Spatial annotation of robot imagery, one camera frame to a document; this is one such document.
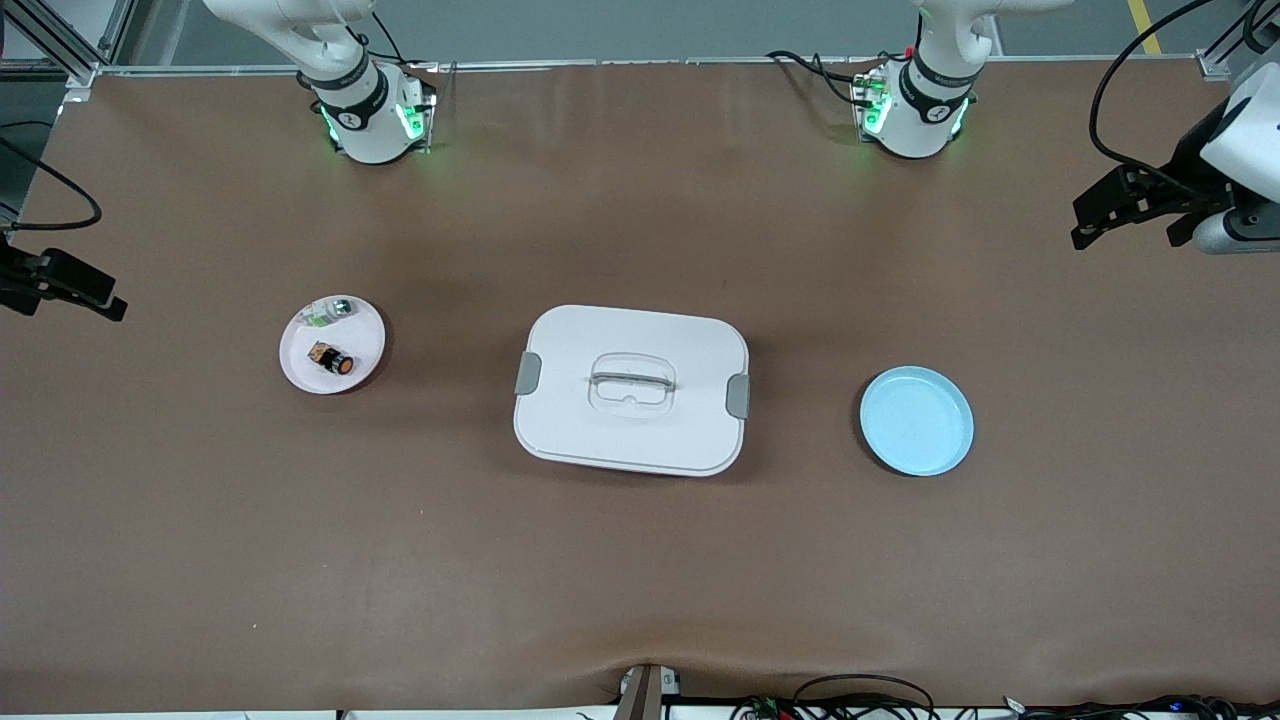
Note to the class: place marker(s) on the brown table cover mat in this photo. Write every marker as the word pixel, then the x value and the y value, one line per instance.
pixel 640 580

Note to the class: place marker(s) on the green push button switch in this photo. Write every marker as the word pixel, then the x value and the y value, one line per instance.
pixel 330 312

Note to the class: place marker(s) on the white lidded plastic box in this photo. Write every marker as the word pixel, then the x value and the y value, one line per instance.
pixel 600 440

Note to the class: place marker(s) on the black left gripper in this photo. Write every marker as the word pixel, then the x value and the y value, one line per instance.
pixel 1187 161

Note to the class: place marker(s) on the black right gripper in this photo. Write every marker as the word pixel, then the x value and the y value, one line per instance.
pixel 14 279

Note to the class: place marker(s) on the grey metal bracket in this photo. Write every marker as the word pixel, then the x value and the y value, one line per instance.
pixel 648 695

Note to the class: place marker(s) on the aluminium frame profile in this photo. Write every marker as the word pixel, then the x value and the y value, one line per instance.
pixel 85 45
pixel 1225 55

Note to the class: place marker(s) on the light blue round plate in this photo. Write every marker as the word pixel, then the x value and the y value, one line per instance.
pixel 915 420

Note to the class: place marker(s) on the pink round plate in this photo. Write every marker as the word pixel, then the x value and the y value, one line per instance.
pixel 368 345

